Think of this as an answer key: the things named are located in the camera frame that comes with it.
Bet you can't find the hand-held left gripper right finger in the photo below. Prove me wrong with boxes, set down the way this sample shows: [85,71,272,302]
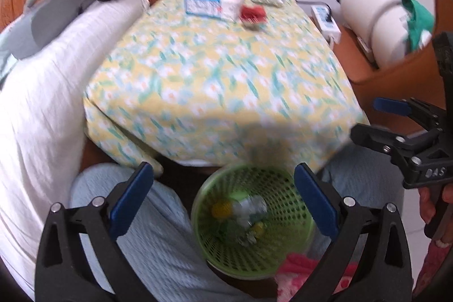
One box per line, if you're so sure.
[292,163,414,302]

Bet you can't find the black plug cable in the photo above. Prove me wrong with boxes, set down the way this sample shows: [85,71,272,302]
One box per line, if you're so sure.
[294,0,334,23]

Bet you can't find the green cloth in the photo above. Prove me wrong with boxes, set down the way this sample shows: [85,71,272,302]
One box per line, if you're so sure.
[401,0,436,52]

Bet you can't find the light green pillow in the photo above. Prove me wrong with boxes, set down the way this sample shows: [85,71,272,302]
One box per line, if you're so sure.
[0,29,19,85]

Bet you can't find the wooden nightstand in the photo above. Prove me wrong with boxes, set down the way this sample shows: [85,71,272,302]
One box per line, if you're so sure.
[333,0,448,137]

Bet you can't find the person's right leg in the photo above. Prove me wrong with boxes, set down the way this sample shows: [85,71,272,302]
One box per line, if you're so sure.
[318,154,405,218]

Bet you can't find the person's right hand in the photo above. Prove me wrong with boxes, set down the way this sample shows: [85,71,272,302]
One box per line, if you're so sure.
[419,187,441,225]

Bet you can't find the clear plastic bottle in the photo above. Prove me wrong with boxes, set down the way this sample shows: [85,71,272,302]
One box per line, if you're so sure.
[233,195,268,228]

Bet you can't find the white power strip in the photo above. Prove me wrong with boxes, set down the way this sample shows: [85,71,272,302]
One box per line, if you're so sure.
[310,3,342,48]

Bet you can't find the white cylindrical roll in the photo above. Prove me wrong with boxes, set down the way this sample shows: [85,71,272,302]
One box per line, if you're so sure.
[339,0,431,68]

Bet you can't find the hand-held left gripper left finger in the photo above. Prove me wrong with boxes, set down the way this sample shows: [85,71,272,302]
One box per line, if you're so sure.
[34,161,167,302]

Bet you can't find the green mesh wastebasket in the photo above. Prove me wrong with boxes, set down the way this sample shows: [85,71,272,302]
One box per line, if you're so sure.
[191,164,318,280]

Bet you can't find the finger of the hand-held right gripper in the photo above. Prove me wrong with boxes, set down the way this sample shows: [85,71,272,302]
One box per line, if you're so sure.
[373,97,447,133]
[350,124,443,164]

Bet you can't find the white bedding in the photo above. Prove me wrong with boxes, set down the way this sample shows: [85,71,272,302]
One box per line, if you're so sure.
[0,0,151,276]

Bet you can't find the pink floral garment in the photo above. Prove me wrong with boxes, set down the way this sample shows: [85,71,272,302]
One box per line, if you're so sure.
[275,252,359,302]

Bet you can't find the red wrapper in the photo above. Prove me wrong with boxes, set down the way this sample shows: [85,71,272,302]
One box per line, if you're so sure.
[240,5,267,27]

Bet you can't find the blue milk carton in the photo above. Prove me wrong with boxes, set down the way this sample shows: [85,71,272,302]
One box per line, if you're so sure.
[183,0,245,22]

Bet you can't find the yellow floral tablecloth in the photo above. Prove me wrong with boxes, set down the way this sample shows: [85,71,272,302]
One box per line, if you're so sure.
[83,0,371,171]

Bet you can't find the grey breathing machine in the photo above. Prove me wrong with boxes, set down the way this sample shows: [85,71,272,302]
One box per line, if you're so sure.
[12,0,97,61]

